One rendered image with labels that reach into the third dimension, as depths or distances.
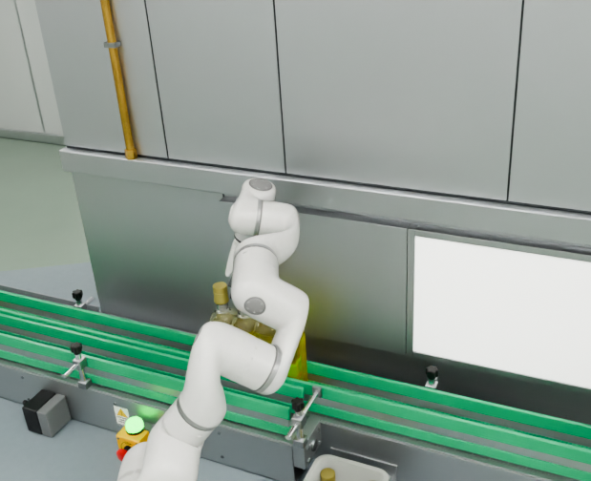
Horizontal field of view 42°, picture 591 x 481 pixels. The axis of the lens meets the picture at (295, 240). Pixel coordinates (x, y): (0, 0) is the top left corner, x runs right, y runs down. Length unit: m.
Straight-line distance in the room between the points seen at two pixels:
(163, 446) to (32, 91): 5.25
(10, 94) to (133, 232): 4.58
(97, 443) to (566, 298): 1.19
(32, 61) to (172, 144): 4.46
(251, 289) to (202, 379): 0.17
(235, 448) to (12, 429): 0.64
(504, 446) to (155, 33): 1.18
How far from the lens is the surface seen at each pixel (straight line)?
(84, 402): 2.08
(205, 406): 1.29
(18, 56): 6.39
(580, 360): 1.76
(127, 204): 2.06
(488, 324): 1.75
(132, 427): 1.94
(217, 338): 1.28
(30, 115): 6.52
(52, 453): 2.09
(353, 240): 1.73
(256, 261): 1.36
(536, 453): 1.72
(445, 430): 1.74
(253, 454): 1.86
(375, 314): 1.81
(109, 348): 2.05
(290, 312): 1.34
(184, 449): 1.34
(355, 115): 1.64
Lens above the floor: 2.09
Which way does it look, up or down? 28 degrees down
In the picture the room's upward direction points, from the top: 4 degrees counter-clockwise
